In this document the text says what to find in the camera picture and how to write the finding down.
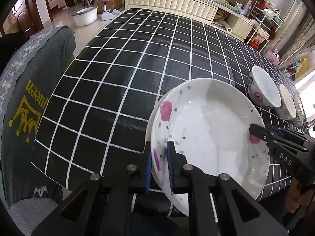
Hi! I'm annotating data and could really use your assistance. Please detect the cream tufted sideboard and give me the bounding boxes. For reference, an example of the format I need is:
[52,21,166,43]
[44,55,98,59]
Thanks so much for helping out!
[125,0,254,42]

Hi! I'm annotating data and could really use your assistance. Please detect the grey curtain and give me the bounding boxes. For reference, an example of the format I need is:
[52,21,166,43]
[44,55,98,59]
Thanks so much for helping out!
[278,15,315,67]

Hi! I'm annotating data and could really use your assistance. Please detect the white bowl red mark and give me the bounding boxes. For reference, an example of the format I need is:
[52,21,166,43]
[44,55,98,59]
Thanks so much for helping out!
[247,65,282,109]

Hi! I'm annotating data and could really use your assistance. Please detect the white paper roll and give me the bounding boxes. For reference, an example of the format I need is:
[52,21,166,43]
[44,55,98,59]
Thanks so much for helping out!
[220,21,233,33]

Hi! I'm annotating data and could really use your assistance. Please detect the pink bag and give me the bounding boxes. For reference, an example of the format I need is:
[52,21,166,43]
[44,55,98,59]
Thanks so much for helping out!
[267,49,281,65]

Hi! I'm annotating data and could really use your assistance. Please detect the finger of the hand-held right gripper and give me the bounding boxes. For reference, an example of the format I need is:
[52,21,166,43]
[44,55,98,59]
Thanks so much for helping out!
[249,124,309,153]
[265,126,315,144]

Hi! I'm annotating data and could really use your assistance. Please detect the small white dish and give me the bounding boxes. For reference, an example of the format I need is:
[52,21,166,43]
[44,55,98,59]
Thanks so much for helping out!
[293,96,306,126]

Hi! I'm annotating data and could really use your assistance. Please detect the white plastic tub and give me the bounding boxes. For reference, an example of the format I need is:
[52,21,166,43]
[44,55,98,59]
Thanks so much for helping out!
[71,5,97,27]

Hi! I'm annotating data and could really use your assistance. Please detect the cardboard box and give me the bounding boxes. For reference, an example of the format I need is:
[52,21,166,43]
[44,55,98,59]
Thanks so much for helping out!
[95,0,123,14]

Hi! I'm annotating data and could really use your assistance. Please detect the white bowl grey pattern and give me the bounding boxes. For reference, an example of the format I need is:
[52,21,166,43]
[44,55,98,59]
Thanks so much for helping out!
[274,84,297,120]

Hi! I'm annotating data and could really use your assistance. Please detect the grey covered chair crown print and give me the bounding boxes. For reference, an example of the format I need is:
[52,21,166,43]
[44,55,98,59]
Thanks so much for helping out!
[0,26,77,217]

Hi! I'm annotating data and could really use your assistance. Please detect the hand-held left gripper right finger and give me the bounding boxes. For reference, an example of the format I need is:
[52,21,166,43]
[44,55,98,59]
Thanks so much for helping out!
[167,141,289,236]

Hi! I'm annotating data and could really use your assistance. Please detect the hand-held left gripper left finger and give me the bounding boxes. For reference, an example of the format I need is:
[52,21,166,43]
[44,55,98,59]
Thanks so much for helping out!
[31,140,153,236]

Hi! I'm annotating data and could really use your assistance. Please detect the white plate pink flowers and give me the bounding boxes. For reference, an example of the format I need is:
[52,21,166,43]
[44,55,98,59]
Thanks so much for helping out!
[151,78,271,217]

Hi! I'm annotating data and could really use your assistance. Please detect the dark cloth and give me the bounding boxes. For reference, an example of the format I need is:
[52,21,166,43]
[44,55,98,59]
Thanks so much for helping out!
[0,30,30,68]

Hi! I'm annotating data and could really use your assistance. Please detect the white standing fan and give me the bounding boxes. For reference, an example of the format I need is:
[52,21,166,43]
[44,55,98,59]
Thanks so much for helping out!
[100,0,121,21]

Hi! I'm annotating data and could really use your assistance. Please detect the white metal rack shelf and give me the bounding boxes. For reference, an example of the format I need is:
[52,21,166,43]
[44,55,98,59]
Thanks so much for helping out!
[247,0,283,52]

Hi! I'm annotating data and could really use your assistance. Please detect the black white checked tablecloth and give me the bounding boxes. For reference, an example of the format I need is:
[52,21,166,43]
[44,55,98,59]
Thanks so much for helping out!
[31,8,309,218]

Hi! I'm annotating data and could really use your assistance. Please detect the person's right hand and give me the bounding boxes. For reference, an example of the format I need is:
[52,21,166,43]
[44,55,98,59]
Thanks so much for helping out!
[285,177,315,213]

